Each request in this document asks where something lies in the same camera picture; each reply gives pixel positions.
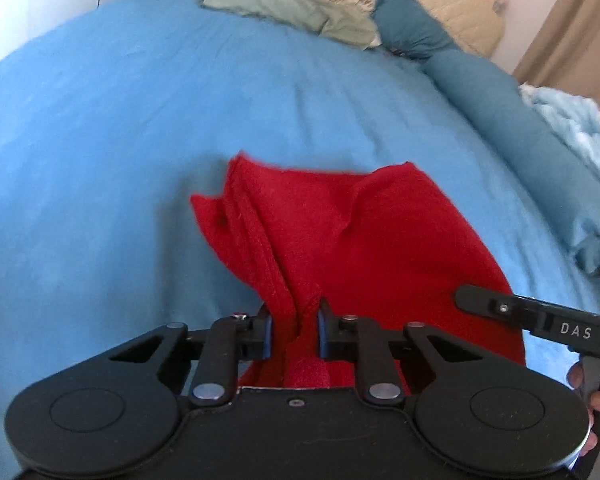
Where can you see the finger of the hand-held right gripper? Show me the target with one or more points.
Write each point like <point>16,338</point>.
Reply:
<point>500,306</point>

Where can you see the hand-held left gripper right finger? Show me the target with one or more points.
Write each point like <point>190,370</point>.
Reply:
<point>322,336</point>

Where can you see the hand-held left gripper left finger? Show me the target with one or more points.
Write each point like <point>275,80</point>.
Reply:
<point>267,336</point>

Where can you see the red long-sleeve sweater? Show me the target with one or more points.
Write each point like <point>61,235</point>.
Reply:
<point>395,240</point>

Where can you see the blue duvet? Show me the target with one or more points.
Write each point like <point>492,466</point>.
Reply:
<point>505,125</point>

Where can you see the light blue fluffy blanket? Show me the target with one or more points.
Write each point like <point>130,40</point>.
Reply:
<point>575,120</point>

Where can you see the blue bed sheet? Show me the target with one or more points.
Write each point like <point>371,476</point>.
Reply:
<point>130,135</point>

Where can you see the beige curtain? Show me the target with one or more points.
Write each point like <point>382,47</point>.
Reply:
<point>565,35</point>

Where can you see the teal pillow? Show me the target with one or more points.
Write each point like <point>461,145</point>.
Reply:
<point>412,25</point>

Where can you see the cream quilted headboard cover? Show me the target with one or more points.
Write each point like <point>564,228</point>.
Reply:
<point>430,0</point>

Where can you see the green pillow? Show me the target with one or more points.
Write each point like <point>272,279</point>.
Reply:
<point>280,5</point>

